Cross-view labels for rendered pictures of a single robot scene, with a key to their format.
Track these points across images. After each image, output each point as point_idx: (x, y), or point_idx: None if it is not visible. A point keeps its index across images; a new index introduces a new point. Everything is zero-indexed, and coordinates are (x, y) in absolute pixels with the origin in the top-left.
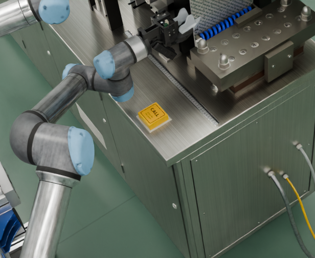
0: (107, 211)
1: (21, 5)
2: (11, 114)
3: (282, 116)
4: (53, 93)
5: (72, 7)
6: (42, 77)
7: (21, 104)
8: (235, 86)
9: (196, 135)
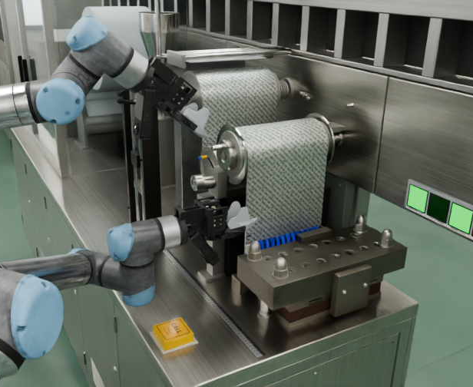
0: None
1: (15, 87)
2: (18, 374)
3: (348, 375)
4: (37, 259)
5: (110, 223)
6: (67, 340)
7: (33, 365)
8: (292, 311)
9: (229, 366)
